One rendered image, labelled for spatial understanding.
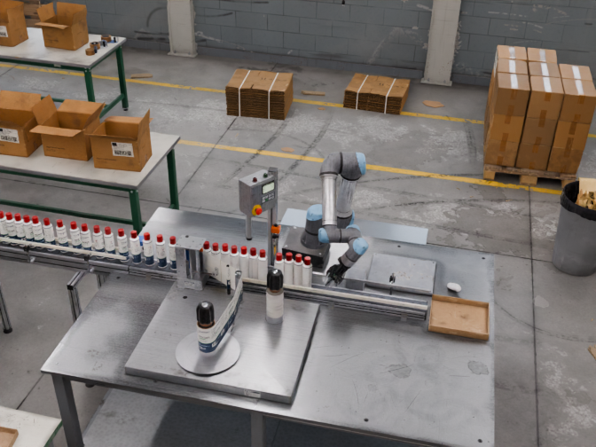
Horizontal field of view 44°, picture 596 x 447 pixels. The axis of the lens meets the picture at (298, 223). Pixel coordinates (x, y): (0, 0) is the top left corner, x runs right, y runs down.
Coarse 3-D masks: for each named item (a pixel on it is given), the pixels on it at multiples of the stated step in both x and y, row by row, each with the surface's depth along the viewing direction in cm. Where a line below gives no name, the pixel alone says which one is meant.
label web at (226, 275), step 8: (208, 256) 388; (208, 264) 392; (216, 264) 386; (224, 264) 381; (208, 272) 395; (224, 272) 384; (232, 272) 380; (224, 280) 388; (232, 280) 383; (240, 280) 372; (232, 288) 386; (240, 288) 374; (240, 296) 376; (232, 304) 358; (232, 312) 360
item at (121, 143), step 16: (112, 128) 530; (128, 128) 528; (144, 128) 512; (96, 144) 509; (112, 144) 507; (128, 144) 505; (144, 144) 518; (96, 160) 516; (112, 160) 514; (128, 160) 512; (144, 160) 521
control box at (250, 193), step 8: (248, 176) 373; (256, 176) 373; (272, 176) 374; (240, 184) 371; (248, 184) 367; (256, 184) 368; (240, 192) 374; (248, 192) 368; (256, 192) 370; (240, 200) 377; (248, 200) 371; (256, 200) 372; (272, 200) 381; (240, 208) 380; (248, 208) 374; (264, 208) 379
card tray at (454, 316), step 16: (432, 304) 391; (448, 304) 392; (464, 304) 392; (480, 304) 390; (432, 320) 380; (448, 320) 381; (464, 320) 381; (480, 320) 381; (464, 336) 371; (480, 336) 369
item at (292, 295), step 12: (144, 276) 407; (156, 276) 406; (168, 276) 403; (252, 288) 396; (264, 288) 393; (348, 288) 394; (300, 300) 392; (312, 300) 390; (324, 300) 389; (336, 300) 386; (420, 300) 387; (384, 312) 384; (396, 312) 382; (408, 312) 380; (420, 312) 379
